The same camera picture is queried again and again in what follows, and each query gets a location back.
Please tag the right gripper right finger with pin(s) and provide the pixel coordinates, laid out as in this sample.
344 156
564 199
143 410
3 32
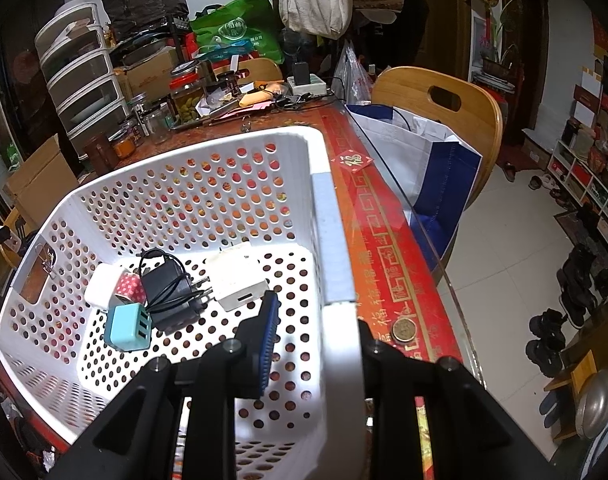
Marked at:
471 435

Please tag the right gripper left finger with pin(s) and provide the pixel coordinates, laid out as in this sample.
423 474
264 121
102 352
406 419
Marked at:
135 436

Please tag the large white charger block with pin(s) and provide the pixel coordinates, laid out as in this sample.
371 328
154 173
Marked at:
100 291

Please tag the teal multiport usb charger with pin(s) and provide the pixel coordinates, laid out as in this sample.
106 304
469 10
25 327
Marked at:
128 328

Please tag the red polka dot charger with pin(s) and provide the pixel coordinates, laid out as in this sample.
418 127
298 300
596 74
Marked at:
129 289

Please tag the white perforated plastic basket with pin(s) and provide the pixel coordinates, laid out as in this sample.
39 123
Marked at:
270 192

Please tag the black adapter with cable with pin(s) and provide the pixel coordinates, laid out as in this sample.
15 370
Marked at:
174 299

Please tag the white usb wall charger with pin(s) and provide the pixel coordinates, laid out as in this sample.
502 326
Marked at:
236 276

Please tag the wooden chair left side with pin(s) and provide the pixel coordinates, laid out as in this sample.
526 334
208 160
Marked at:
19 228

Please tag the wooden chair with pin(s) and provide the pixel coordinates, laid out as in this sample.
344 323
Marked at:
470 111
19 228

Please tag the brown cardboard box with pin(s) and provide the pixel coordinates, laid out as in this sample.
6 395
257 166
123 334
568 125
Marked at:
41 182

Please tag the gold round coin tin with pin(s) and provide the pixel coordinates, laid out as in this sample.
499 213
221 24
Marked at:
404 331

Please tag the red patterned tablecloth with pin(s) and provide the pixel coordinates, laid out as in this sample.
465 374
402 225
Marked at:
391 277

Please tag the white plastic drawer tower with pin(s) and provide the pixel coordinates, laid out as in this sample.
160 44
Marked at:
79 74

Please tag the pickle jar red lid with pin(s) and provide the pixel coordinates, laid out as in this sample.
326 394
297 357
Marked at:
186 92

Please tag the white and blue shopping bag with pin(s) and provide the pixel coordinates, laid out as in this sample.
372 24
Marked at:
431 170

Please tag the white shoe shelf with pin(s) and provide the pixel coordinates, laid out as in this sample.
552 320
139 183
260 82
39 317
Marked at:
581 183

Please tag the black bag on boxes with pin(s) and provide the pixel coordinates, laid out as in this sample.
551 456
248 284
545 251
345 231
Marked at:
127 17

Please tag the red envelope sticker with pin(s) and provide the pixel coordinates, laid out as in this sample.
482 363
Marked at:
353 161

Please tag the wooden chair right side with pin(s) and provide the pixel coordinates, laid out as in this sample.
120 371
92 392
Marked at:
470 111

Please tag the green shopping bag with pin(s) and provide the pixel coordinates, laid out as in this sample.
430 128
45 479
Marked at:
240 21

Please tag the white power strip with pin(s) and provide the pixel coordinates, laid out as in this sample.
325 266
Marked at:
316 86

